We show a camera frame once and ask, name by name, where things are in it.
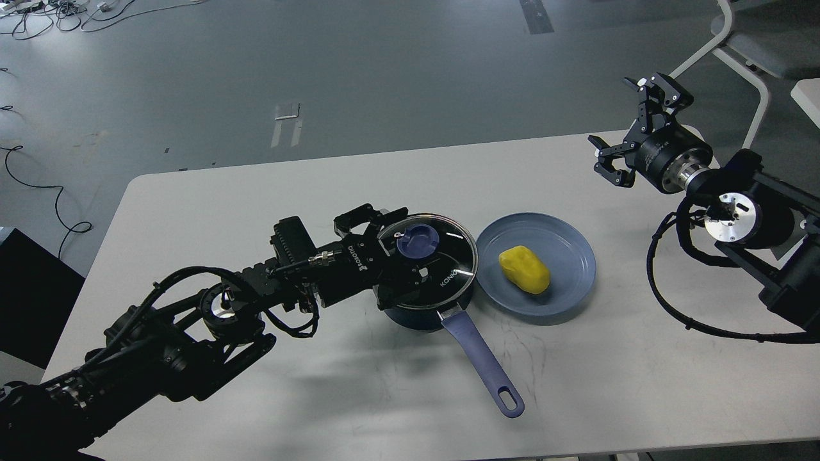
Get tangled cables top left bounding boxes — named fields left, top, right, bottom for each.
left=0, top=0, right=206, bottom=40

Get blue round plate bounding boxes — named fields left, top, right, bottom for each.
left=477, top=213, right=596, bottom=324

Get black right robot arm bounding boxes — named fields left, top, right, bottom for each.
left=588, top=73, right=819, bottom=344

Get glass pot lid blue knob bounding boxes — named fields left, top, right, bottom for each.
left=375, top=213, right=479, bottom=309

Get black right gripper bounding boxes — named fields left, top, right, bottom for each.
left=588, top=73, right=714, bottom=195

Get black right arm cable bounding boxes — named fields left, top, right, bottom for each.
left=646, top=195, right=820, bottom=344

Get dark blue saucepan purple handle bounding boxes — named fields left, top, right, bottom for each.
left=384, top=272, right=525, bottom=418

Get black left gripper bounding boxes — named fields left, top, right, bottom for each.
left=313, top=204, right=449, bottom=311

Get black box at left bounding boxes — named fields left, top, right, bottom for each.
left=1, top=227, right=85, bottom=369

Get black floor cable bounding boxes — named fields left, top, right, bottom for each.
left=0, top=145, right=93, bottom=260

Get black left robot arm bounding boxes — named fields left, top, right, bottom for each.
left=2, top=204, right=449, bottom=460

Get white table corner right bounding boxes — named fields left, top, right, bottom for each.
left=790, top=77, right=820, bottom=128

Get white office chair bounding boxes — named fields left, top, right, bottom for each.
left=671, top=1, right=819, bottom=149

